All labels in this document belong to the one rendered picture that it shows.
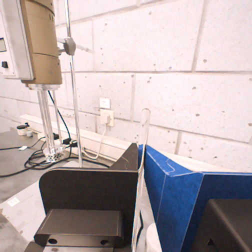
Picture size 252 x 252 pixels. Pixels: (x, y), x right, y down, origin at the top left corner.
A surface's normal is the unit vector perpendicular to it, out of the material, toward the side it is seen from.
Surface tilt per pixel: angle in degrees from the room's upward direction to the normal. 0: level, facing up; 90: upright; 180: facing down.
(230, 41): 90
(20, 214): 0
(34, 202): 0
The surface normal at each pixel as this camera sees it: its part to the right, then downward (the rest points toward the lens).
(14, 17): 0.89, 0.18
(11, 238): 0.04, -0.94
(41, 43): 0.71, 0.26
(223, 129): -0.46, 0.27
